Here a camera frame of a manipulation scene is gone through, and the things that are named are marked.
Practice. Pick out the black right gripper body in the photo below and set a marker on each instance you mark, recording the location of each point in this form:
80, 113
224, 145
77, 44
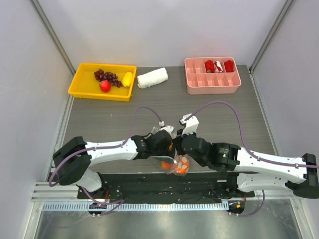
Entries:
179, 145

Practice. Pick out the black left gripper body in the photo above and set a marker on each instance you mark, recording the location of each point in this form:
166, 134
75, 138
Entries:
164, 152

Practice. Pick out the orange red fake persimmon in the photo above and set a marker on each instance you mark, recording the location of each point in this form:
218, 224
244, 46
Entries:
166, 166

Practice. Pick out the clear zip top bag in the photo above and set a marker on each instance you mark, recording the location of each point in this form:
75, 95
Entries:
174, 164

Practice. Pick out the yellow fake mango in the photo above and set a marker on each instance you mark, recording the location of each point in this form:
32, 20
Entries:
127, 79

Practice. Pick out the red fake tomato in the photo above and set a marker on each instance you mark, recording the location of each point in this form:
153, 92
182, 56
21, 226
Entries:
105, 86

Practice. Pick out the purple fake grape bunch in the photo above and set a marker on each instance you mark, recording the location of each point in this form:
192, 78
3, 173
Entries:
112, 78

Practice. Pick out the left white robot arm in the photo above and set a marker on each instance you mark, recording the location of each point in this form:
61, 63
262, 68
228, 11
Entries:
72, 161

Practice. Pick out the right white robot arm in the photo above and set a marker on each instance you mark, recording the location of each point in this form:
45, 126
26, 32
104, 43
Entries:
255, 171

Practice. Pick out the rolled white towel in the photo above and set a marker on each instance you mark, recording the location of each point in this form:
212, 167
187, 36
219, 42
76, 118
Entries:
152, 78

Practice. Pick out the pink divided organizer box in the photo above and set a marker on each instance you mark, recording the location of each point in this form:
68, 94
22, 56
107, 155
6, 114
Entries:
199, 82

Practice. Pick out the yellow plastic tray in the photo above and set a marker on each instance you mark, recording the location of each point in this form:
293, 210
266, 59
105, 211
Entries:
85, 85

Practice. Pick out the red rolled cloth left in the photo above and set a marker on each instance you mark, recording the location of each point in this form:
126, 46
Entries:
209, 66

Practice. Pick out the red white rolled cloth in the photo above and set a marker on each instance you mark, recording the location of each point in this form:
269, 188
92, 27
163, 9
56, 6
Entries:
218, 65

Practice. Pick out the red rolled cloth right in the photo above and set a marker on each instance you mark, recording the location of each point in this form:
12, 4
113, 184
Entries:
229, 66

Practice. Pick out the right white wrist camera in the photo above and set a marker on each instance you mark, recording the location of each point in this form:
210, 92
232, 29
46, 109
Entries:
189, 124

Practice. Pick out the perforated metal cable rail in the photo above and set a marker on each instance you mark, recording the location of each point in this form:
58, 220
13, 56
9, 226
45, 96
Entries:
93, 207

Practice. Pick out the grey aluminium corner rail right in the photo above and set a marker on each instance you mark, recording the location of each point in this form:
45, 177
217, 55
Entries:
283, 13

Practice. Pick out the grey aluminium corner rail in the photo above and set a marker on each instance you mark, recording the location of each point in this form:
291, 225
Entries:
51, 32
283, 13

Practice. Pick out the grey aluminium corner rail left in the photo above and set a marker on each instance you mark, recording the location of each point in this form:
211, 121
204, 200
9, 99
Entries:
51, 32

